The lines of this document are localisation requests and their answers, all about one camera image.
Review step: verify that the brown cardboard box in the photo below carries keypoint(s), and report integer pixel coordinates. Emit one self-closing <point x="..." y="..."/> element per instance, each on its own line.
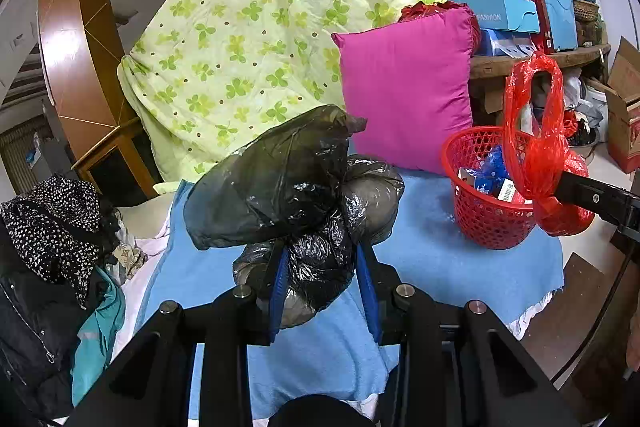
<point x="622" y="96"/>

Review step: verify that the light blue towel blanket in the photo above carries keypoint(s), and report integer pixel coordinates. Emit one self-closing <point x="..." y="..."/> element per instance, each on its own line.
<point x="334" y="353"/>

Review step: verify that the magenta pillow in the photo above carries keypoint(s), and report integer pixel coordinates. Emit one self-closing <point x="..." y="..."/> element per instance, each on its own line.
<point x="410" y="81"/>

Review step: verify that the light blue shoe box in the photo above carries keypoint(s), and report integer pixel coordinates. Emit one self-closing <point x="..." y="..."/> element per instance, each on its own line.
<point x="506" y="15"/>

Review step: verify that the teal jacket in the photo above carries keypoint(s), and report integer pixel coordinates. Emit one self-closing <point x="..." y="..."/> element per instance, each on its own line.
<point x="97" y="338"/>

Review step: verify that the green clover pattern quilt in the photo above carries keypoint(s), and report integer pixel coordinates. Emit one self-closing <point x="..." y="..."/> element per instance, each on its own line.
<point x="208" y="76"/>

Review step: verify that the black polka dot garment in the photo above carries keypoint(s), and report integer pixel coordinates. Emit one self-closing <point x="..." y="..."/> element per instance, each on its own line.
<point x="62" y="229"/>

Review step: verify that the black padded jacket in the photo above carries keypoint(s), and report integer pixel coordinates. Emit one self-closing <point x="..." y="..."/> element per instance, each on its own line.
<point x="39" y="326"/>

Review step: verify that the black plastic trash bag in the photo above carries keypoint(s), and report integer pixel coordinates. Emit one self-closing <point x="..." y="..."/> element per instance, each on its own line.
<point x="298" y="186"/>

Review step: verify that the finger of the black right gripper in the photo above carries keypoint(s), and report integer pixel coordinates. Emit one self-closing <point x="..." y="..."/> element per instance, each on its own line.
<point x="611" y="203"/>

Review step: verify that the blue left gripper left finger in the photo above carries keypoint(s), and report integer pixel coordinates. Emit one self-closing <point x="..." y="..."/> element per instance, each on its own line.
<point x="278" y="290"/>

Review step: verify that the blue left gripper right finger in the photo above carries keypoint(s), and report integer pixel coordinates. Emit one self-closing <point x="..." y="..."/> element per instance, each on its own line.
<point x="368" y="279"/>

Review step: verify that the red plastic bag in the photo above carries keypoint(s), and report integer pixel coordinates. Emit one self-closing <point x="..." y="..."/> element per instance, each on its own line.
<point x="536" y="172"/>

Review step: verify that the red plastic mesh basket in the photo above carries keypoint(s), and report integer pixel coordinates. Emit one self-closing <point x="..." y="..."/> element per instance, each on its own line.
<point x="487" y="220"/>

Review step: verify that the brown wooden headboard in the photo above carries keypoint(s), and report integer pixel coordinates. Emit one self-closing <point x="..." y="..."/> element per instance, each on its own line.
<point x="81" y="49"/>

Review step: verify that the blue packets in basket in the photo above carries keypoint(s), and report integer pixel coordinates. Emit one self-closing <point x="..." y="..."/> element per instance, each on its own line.
<point x="492" y="178"/>

